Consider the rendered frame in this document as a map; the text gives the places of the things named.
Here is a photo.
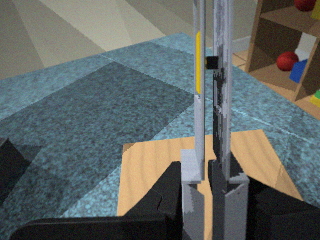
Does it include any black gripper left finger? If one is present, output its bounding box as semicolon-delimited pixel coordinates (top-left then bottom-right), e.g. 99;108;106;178
8;161;183;240

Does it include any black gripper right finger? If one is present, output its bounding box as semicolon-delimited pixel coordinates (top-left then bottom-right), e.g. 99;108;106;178
246;175;320;240

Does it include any light wooden board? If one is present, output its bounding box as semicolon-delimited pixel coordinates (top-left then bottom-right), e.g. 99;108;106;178
117;129;304;240

